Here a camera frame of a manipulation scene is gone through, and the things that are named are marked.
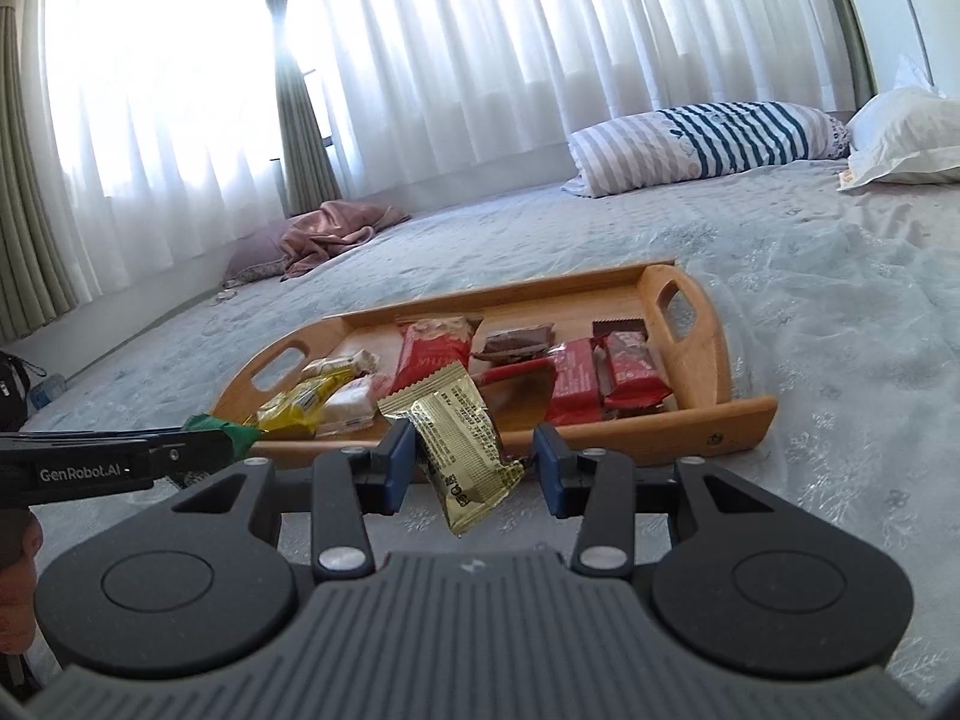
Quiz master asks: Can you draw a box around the person's left hand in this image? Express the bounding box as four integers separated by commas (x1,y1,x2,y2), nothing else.
0,511,44,655

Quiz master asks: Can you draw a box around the bed with pale blue bedspread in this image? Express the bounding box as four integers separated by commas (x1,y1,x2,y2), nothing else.
0,157,960,695

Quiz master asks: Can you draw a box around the clear plastic bottle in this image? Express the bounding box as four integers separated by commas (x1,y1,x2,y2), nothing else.
28,373,71,413

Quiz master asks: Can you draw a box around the wooden tray with handles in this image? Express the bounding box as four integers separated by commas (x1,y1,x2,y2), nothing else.
211,261,779,467

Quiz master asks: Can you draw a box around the brown cake clear packet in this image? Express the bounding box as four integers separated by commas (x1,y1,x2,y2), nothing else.
471,323,557,365

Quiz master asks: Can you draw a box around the grey-green curtain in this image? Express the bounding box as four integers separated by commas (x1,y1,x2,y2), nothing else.
250,0,343,216
816,0,880,115
0,0,100,347

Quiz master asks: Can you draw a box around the white and pink snack packet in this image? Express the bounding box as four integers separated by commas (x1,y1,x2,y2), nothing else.
315,375,395,437

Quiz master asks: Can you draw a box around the white sheer curtain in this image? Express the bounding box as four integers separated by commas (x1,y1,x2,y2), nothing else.
291,0,865,212
21,0,295,295

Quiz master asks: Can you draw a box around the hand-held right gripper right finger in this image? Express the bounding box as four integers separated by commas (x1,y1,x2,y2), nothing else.
532,424,781,578

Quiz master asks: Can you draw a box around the yellow snack packet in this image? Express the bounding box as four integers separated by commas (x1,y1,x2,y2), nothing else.
257,375,353,441

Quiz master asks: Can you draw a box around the green snack packet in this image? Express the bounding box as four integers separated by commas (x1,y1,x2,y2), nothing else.
187,414,269,460

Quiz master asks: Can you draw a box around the black bag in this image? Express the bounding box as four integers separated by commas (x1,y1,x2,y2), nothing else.
0,349,32,433

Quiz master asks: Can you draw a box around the blue and white striped pillow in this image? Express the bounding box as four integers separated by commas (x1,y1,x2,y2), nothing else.
561,100,853,199

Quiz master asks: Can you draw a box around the pink crumpled blanket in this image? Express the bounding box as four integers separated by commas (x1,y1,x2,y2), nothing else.
280,199,413,283

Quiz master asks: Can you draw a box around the gold and red snack packet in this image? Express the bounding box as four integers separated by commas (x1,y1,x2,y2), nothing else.
376,360,527,538

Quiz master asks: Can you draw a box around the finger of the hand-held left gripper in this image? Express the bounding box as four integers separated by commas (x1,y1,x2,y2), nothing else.
147,426,236,486

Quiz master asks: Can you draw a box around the white headboard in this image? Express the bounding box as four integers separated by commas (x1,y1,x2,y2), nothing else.
831,0,960,103

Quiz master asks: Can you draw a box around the large red snack packet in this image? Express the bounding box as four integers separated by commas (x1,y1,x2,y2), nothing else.
390,315,485,395

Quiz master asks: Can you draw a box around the purple pillow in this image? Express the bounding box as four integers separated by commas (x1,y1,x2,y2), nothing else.
223,228,301,290

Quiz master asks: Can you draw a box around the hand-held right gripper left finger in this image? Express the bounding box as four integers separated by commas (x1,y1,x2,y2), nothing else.
174,418,418,581

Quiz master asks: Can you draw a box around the red chocolate bar packet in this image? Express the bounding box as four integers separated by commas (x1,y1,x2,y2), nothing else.
543,337,605,425
598,328,674,411

